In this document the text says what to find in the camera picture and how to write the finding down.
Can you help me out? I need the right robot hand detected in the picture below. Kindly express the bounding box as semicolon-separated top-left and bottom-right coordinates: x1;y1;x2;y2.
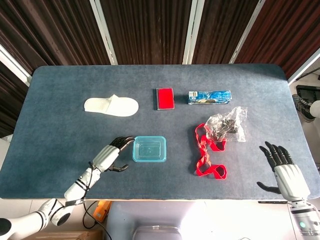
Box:
256;141;312;202

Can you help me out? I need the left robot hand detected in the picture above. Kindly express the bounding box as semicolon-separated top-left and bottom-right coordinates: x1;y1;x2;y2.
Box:
90;135;135;174

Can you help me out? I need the teal container lid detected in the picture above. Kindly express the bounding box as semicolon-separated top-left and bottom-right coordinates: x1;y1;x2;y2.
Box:
131;135;168;163

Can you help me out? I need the clear plastic container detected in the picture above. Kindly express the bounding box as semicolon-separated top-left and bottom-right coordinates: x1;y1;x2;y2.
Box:
133;137;166;162

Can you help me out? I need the white disposable slipper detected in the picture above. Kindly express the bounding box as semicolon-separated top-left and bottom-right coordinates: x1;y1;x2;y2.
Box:
83;94;140;118

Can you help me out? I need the orange device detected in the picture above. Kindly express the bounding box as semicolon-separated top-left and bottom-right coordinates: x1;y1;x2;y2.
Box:
92;200;112;222

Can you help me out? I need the grey sneaker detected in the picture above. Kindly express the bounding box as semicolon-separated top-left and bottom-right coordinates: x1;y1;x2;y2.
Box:
291;93;313;123

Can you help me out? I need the white round object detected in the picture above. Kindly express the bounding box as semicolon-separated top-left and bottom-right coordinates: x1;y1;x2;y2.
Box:
309;99;320;120

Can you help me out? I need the red ink pad case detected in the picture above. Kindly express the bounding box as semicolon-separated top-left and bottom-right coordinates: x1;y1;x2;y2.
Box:
152;87;176;111

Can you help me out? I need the clear crumpled plastic bag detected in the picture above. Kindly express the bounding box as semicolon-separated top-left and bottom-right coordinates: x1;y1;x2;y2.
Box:
203;106;249;143

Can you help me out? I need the blue felt table cover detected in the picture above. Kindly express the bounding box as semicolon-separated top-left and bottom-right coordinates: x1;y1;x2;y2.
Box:
0;64;320;201

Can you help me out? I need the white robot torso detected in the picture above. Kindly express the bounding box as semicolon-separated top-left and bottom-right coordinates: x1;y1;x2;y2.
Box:
106;199;296;240

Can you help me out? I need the blue snack package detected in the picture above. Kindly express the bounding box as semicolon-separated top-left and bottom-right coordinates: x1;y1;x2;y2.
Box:
187;90;232;105

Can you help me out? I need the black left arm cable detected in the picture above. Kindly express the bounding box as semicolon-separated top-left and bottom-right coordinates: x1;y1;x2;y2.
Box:
83;161;99;199

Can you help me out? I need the black floor cable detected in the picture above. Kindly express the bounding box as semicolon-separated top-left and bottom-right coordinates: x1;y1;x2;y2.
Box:
82;199;112;240

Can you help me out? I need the red ribbon strap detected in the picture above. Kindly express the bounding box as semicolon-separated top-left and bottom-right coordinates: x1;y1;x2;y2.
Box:
194;123;228;181

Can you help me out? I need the white partition post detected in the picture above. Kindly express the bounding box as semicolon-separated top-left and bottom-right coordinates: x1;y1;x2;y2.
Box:
0;43;33;87
228;0;266;65
287;47;320;86
89;0;118;65
182;0;206;65

